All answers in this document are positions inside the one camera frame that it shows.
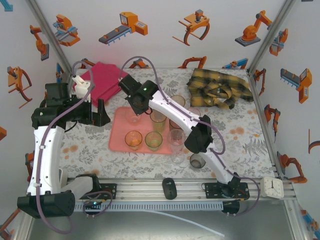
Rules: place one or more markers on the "tall clear plastic glass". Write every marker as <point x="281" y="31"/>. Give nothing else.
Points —
<point x="176" y="141"/>

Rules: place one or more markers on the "pink plastic tray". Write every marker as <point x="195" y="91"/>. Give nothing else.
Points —
<point x="117" y="130"/>

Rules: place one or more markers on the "electronics board with green light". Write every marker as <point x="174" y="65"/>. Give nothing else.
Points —
<point x="93" y="205"/>

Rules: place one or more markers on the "white square clock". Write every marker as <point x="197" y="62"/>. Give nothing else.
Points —
<point x="271" y="187"/>

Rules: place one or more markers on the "yellow black plaid shirt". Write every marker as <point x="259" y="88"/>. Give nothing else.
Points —
<point x="225" y="85"/>

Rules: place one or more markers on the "aluminium frame post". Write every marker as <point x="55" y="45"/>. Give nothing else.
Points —
<point x="51" y="37"/>
<point x="271" y="37"/>

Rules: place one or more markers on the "small clear faceted glass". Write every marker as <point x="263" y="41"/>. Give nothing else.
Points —
<point x="178" y="158"/>

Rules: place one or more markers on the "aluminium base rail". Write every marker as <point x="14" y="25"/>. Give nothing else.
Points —
<point x="140" y="190"/>

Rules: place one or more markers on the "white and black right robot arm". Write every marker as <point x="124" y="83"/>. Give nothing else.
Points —
<point x="172" y="110"/>

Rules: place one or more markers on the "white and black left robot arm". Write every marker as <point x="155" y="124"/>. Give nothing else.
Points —
<point x="46" y="155"/>

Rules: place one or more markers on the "peach plastic glass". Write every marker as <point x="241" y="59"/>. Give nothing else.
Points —
<point x="132" y="120"/>

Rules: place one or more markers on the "floral print tablecloth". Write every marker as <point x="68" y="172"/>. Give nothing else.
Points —
<point x="87" y="152"/>

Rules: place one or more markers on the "short amber plastic glass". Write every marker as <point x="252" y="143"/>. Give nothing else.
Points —
<point x="133" y="141"/>

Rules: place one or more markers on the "aluminium side rail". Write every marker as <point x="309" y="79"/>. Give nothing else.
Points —
<point x="265" y="120"/>

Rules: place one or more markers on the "tall dark smoky glass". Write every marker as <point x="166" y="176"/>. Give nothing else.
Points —
<point x="173" y="124"/>

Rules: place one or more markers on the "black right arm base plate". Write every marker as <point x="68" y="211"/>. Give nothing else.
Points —
<point x="212" y="191"/>

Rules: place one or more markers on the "tall orange plastic glass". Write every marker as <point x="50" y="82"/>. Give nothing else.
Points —
<point x="178" y="100"/>

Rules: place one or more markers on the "short grey plastic glass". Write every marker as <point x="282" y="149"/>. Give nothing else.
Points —
<point x="196" y="162"/>

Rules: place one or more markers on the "pink plastic glass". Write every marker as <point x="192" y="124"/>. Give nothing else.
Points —
<point x="195" y="111"/>

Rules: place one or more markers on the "short green plastic glass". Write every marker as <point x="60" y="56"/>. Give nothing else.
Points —
<point x="153" y="142"/>

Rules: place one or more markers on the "folded magenta cloth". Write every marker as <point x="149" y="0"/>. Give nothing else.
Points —
<point x="102" y="77"/>

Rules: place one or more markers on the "thin white tube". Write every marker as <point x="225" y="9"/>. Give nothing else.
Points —
<point x="190" y="221"/>

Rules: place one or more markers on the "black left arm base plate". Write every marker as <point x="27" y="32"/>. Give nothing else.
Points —
<point x="108" y="191"/>

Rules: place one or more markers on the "tall green plastic glass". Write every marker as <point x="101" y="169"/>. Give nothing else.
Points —
<point x="158" y="125"/>

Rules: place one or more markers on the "black computer mouse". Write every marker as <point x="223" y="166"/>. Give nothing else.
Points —
<point x="169" y="188"/>

